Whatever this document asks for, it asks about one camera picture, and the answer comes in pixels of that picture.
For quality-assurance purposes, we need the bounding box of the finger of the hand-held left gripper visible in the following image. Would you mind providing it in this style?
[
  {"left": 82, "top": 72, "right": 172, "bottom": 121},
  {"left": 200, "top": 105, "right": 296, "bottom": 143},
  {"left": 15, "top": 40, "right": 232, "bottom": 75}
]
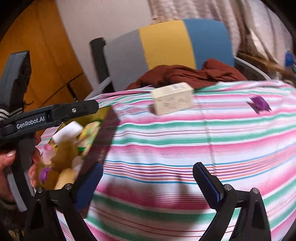
[{"left": 47, "top": 99, "right": 99, "bottom": 127}]

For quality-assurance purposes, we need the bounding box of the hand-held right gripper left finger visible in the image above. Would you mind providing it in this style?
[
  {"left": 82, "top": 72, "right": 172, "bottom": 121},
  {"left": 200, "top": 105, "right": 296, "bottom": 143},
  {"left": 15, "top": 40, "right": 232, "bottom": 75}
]
[{"left": 23, "top": 162, "right": 104, "bottom": 241}]

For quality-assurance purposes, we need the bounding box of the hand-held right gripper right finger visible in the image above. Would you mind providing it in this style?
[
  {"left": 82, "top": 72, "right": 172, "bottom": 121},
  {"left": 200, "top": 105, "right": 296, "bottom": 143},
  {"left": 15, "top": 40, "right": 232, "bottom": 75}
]
[{"left": 193, "top": 162, "right": 271, "bottom": 241}]

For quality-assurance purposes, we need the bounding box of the white foam block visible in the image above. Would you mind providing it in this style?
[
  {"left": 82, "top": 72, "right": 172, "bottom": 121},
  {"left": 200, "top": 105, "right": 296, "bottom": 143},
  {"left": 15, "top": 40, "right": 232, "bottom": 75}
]
[{"left": 52, "top": 120, "right": 84, "bottom": 143}]

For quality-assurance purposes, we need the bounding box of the yellow sponge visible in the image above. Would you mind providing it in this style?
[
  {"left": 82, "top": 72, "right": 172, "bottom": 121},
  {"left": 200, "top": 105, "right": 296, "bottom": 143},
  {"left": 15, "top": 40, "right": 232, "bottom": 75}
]
[
  {"left": 55, "top": 169, "right": 77, "bottom": 189},
  {"left": 50, "top": 140, "right": 78, "bottom": 172}
]

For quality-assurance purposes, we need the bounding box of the pink plastic item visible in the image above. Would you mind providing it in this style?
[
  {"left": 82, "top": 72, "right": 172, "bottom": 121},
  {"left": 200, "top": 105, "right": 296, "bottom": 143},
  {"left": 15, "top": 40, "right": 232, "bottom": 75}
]
[{"left": 43, "top": 144, "right": 55, "bottom": 160}]

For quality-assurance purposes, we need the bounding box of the gold tin box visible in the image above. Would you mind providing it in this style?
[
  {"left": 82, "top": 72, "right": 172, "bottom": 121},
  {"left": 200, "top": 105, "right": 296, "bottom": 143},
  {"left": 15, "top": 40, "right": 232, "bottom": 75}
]
[{"left": 35, "top": 105, "right": 121, "bottom": 219}]

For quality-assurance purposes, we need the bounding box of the cream cardboard box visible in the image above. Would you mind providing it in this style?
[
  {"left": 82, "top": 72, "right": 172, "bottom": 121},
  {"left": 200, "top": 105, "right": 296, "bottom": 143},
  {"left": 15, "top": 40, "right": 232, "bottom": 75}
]
[{"left": 151, "top": 82, "right": 194, "bottom": 116}]

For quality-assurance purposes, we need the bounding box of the person's left hand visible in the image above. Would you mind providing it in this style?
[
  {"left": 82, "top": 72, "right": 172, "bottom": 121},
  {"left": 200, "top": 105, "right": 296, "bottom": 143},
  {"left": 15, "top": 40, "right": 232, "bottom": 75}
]
[{"left": 0, "top": 136, "right": 42, "bottom": 204}]

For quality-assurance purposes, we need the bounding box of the purple packet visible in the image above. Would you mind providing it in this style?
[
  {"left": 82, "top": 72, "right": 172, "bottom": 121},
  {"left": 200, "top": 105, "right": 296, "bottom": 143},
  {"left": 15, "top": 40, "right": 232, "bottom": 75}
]
[
  {"left": 248, "top": 96, "right": 272, "bottom": 114},
  {"left": 39, "top": 167, "right": 50, "bottom": 182}
]

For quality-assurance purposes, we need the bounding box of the black upright roll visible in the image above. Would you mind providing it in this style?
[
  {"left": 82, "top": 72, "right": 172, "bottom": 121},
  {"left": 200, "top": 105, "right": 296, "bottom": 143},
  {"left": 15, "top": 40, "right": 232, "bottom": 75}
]
[{"left": 90, "top": 38, "right": 111, "bottom": 90}]

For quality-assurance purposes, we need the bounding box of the striped tablecloth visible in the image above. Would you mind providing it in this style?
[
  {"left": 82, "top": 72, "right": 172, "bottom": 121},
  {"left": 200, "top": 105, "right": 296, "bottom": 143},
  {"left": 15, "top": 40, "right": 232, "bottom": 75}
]
[{"left": 35, "top": 80, "right": 296, "bottom": 241}]

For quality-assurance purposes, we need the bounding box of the wooden wardrobe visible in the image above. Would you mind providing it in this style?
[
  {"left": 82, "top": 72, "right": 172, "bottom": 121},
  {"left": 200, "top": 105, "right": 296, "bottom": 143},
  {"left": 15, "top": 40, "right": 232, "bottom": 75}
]
[{"left": 0, "top": 0, "right": 94, "bottom": 139}]

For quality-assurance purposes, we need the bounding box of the grey yellow blue chair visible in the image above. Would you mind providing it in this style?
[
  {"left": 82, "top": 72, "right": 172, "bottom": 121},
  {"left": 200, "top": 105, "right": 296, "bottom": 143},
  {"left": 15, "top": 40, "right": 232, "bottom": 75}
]
[{"left": 84, "top": 19, "right": 271, "bottom": 100}]

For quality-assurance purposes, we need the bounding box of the brown cloth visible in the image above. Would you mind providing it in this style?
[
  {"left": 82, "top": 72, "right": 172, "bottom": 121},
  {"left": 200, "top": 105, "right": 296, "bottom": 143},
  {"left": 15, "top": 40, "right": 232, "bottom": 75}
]
[{"left": 126, "top": 58, "right": 248, "bottom": 91}]

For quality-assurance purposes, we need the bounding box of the wooden bench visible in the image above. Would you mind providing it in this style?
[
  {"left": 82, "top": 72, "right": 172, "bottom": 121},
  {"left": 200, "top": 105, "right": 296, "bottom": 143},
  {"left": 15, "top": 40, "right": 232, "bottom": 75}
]
[{"left": 237, "top": 51, "right": 296, "bottom": 80}]

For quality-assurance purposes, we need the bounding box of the blue desk fan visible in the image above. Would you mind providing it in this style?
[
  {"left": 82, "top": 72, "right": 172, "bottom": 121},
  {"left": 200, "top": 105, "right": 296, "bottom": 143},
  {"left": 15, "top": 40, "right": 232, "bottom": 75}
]
[{"left": 284, "top": 50, "right": 295, "bottom": 68}]

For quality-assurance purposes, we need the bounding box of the patterned beige curtain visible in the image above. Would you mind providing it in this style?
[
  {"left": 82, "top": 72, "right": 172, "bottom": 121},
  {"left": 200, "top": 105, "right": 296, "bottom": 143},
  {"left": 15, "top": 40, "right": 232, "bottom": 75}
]
[{"left": 148, "top": 0, "right": 296, "bottom": 70}]

